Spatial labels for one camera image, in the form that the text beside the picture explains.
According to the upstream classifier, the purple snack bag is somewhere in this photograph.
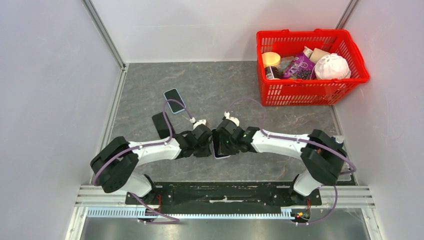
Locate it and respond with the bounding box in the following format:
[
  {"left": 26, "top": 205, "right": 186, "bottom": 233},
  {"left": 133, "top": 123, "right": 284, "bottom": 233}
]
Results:
[{"left": 281, "top": 52, "right": 316, "bottom": 80}]

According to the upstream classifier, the white plastic bag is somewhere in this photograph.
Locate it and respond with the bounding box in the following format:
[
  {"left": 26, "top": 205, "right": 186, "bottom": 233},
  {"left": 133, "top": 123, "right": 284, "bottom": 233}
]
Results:
[{"left": 314, "top": 53, "right": 352, "bottom": 80}]

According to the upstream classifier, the red plastic basket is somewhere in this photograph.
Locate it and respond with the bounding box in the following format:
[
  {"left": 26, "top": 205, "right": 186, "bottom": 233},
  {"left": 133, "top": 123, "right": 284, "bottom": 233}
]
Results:
[{"left": 256, "top": 28, "right": 370, "bottom": 106}]

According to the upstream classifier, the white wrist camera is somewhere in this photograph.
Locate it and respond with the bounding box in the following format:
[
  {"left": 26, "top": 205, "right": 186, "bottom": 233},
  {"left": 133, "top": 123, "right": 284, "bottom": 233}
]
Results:
[
  {"left": 224, "top": 114, "right": 240, "bottom": 127},
  {"left": 193, "top": 119, "right": 207, "bottom": 130}
]

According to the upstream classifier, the black phone silver edge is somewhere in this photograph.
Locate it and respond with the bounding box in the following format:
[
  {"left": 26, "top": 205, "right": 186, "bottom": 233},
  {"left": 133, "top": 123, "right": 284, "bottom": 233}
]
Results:
[{"left": 151, "top": 112, "right": 175, "bottom": 139}]

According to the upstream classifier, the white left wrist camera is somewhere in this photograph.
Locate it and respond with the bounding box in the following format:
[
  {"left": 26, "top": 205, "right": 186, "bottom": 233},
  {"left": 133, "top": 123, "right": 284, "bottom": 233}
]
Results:
[{"left": 193, "top": 119, "right": 207, "bottom": 130}]

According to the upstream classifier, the beige cardboard tube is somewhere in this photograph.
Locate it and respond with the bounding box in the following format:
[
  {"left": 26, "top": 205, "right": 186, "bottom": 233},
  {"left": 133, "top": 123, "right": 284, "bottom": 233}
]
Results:
[{"left": 309, "top": 48, "right": 330, "bottom": 64}]

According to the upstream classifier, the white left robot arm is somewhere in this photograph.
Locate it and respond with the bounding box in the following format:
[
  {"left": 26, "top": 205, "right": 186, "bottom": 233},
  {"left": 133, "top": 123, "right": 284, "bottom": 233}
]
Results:
[{"left": 90, "top": 123, "right": 213, "bottom": 204}]

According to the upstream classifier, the light blue phone case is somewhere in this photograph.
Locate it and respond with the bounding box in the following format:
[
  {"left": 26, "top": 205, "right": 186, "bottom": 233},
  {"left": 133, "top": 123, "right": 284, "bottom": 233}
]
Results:
[{"left": 163, "top": 88, "right": 187, "bottom": 116}]

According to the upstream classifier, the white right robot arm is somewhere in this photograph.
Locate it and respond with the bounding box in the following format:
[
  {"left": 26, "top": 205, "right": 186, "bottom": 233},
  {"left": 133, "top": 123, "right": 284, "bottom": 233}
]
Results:
[{"left": 213, "top": 119, "right": 348, "bottom": 205}]

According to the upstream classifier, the black phone teal edge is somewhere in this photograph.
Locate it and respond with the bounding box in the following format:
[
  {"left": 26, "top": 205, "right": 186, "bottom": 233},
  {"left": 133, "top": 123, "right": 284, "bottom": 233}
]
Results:
[{"left": 212, "top": 137, "right": 230, "bottom": 159}]

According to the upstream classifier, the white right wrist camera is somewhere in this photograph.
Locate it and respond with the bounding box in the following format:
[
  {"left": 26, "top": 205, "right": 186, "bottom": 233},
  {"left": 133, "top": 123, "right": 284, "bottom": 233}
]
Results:
[{"left": 224, "top": 114, "right": 240, "bottom": 127}]

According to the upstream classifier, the lilac phone case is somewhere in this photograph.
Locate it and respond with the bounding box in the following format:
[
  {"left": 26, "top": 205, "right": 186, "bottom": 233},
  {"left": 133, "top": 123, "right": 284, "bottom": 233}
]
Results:
[{"left": 211, "top": 142, "right": 231, "bottom": 160}]

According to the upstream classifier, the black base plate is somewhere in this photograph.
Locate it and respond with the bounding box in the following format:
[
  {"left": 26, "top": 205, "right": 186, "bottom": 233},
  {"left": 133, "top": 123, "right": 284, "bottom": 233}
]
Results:
[{"left": 141, "top": 181, "right": 322, "bottom": 215}]

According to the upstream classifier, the orange pump bottle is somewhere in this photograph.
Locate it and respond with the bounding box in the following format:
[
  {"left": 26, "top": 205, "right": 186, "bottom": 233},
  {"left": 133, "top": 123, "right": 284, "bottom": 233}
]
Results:
[{"left": 332, "top": 135, "right": 345, "bottom": 144}]

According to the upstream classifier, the yellow lid jar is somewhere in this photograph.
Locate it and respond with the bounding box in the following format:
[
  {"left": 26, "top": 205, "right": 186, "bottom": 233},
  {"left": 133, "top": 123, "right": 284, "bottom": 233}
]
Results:
[{"left": 261, "top": 51, "right": 281, "bottom": 80}]

